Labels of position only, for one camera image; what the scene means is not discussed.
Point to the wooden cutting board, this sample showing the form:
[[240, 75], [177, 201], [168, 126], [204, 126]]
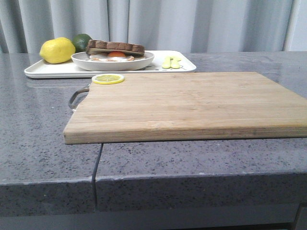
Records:
[[185, 106]]

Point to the toasted bread slice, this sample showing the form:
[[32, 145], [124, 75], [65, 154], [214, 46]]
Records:
[[99, 46]]

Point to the right yellow-green small utensil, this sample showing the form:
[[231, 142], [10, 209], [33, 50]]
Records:
[[174, 62]]

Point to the white round plate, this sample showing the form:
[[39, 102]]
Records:
[[83, 61]]

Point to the yellow lemon slice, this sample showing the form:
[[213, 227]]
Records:
[[106, 79]]

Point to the fried egg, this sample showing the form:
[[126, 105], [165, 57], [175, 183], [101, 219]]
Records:
[[112, 57]]

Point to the left yellow-green small utensil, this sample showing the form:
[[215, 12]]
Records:
[[166, 63]]

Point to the yellow-green small utensil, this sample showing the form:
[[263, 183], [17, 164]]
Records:
[[174, 62], [166, 63]]

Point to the green lime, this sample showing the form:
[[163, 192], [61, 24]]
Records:
[[80, 42]]

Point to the bottom bread slice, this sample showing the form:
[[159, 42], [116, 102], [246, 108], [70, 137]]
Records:
[[140, 57]]

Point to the grey curtain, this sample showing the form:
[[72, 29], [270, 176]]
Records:
[[194, 26]]

